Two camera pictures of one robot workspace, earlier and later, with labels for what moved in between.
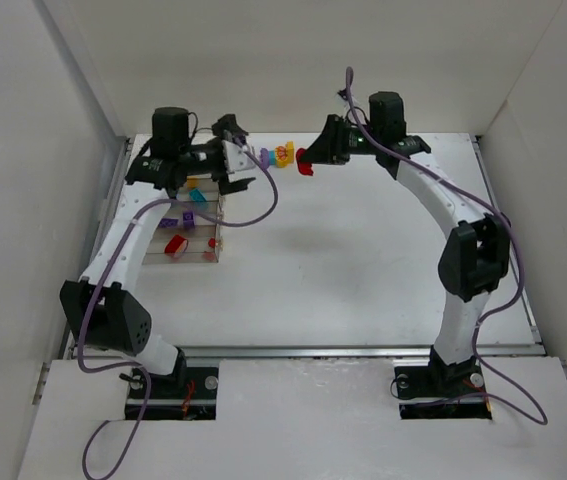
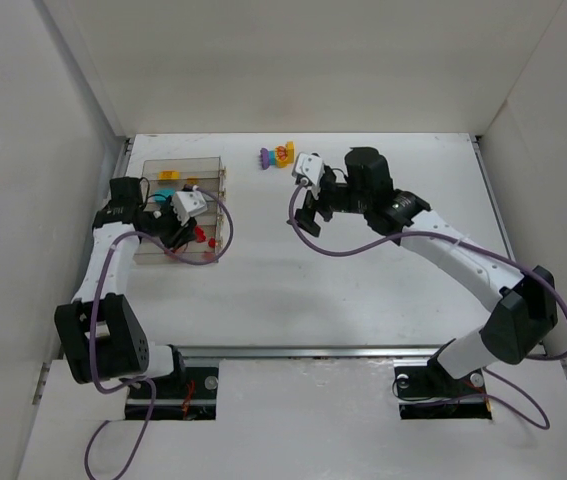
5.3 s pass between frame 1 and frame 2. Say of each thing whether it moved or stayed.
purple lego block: stayed
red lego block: moved
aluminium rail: stayed
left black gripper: moved
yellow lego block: moved
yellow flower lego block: stayed
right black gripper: moved
